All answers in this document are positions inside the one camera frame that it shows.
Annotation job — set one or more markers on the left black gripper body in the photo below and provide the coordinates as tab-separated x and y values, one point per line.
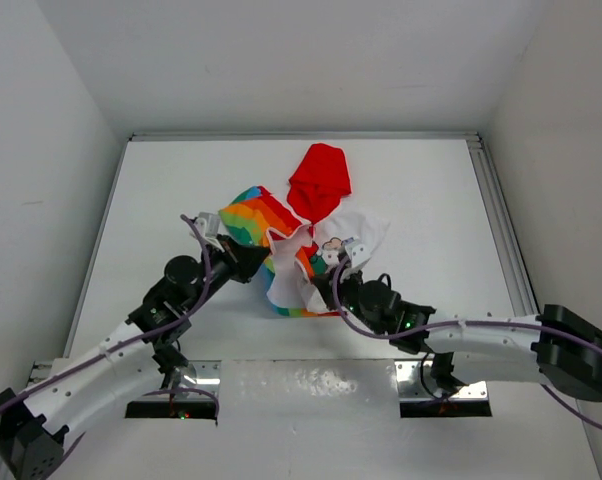
223	263

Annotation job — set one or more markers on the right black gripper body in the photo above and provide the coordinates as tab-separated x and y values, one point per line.
347	293

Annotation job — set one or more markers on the rainbow white kids jacket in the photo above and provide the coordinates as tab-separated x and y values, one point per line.
306	231

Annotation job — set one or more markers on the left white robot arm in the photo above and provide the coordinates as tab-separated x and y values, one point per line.
139	357

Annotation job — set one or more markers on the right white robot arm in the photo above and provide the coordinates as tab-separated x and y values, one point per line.
556	347

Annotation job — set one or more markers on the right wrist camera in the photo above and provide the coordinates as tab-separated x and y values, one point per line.
356	252

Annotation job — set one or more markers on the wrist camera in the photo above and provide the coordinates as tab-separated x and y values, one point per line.
208	224
356	252

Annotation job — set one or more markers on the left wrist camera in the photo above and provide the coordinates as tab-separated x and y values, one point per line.
208	224

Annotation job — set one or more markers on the metal base plate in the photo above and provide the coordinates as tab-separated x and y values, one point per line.
310	387

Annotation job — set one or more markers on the aluminium frame rail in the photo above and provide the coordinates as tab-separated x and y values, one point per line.
450	244

